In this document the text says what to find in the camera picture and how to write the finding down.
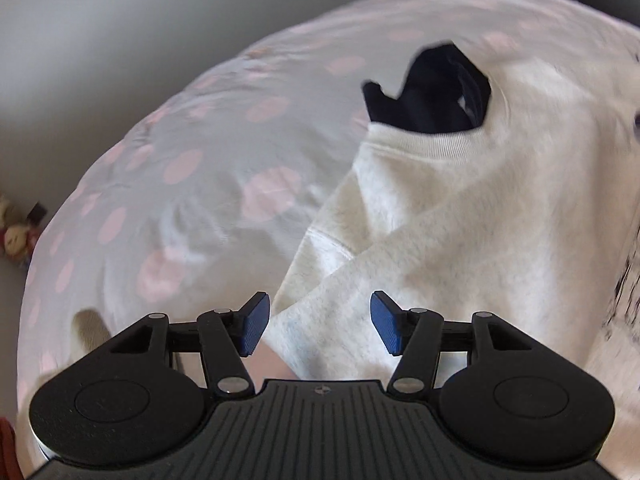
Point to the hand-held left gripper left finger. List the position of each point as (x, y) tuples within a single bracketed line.
[(255, 322)]

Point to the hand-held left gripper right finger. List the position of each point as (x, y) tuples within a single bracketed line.
[(386, 322)]

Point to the light grey sweatshirt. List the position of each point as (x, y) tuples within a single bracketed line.
[(475, 220)]

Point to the navy blue cloth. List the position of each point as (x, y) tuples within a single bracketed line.
[(430, 95)]

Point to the pink dotted bed sheet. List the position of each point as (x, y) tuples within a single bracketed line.
[(190, 170)]

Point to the beige striped garment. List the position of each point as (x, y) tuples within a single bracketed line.
[(627, 285)]

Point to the white face plush toy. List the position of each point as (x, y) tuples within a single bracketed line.
[(15, 242)]

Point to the small plush toy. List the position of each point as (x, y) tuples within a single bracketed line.
[(6, 207)]

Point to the orange cloth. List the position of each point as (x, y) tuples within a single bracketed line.
[(7, 450)]

